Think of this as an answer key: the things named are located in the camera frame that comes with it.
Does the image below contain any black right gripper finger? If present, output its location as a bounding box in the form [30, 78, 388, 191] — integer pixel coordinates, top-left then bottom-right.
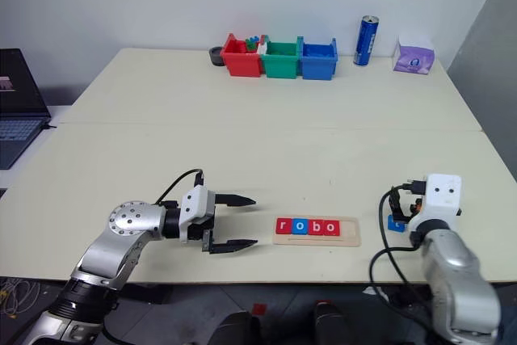
[389, 201, 408, 221]

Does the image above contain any blue plastic bin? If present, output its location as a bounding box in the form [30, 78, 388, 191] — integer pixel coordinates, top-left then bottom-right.
[297, 36, 338, 81]

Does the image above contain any purple tissue pack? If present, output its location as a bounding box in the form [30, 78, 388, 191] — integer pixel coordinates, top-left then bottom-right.
[393, 35, 436, 76]

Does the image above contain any red plastic bin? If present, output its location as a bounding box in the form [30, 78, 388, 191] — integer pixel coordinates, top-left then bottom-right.
[220, 32, 266, 78]

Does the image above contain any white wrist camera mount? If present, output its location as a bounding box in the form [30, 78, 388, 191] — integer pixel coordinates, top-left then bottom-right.
[406, 173, 464, 237]
[179, 186, 217, 246]

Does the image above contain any blue letter tile o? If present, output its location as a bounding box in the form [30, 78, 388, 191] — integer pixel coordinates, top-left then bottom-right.
[291, 218, 310, 237]

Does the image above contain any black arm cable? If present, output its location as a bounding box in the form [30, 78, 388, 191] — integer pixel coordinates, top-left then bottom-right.
[154, 168, 206, 205]
[369, 177, 435, 345]

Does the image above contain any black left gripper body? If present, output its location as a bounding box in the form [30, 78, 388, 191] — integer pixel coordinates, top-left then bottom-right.
[187, 193, 219, 255]

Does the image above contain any dark rounded shape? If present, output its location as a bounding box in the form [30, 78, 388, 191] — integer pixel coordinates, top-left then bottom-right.
[313, 300, 352, 345]
[209, 310, 262, 345]

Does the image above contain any blue drink can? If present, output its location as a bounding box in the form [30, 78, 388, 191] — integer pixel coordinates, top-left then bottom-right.
[353, 15, 380, 67]

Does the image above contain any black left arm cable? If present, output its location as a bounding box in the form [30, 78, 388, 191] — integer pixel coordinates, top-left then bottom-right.
[154, 168, 206, 205]

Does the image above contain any dark grey laptop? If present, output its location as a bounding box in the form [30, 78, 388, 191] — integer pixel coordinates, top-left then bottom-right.
[0, 48, 53, 170]

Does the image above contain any green plastic bin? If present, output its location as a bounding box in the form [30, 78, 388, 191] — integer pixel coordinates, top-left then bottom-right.
[259, 36, 303, 79]

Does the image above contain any wooden letter tray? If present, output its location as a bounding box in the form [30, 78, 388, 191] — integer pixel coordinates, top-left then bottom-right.
[272, 215, 360, 248]

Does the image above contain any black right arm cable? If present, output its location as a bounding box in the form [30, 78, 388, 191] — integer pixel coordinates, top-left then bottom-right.
[369, 177, 435, 345]

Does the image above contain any white floor cable bundle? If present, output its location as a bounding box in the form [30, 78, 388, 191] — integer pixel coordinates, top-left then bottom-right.
[0, 278, 41, 318]

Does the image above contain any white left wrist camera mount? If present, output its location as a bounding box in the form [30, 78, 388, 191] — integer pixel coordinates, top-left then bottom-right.
[179, 186, 217, 246]

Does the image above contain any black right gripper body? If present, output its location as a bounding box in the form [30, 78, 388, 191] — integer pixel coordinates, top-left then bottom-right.
[406, 196, 423, 217]

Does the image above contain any red letter tile o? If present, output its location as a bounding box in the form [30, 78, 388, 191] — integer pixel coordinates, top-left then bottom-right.
[322, 219, 341, 238]

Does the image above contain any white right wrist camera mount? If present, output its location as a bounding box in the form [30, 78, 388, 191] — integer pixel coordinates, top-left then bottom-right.
[406, 173, 464, 237]

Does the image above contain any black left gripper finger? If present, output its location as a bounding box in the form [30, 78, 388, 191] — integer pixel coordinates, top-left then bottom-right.
[213, 192, 258, 208]
[208, 238, 259, 256]

